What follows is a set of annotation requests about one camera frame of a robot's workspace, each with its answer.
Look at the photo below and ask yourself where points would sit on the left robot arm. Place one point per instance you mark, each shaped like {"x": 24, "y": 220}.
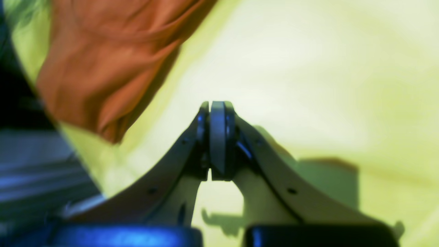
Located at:
{"x": 42, "y": 178}

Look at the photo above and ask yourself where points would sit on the yellow table cloth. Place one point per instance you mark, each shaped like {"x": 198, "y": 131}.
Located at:
{"x": 345, "y": 91}

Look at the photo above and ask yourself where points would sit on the orange T-shirt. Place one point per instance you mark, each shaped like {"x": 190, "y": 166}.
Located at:
{"x": 106, "y": 58}

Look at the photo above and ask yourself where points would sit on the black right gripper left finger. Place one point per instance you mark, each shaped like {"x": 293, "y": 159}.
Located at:
{"x": 165, "y": 194}

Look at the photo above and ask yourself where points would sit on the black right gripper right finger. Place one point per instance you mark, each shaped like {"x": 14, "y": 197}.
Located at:
{"x": 229, "y": 133}

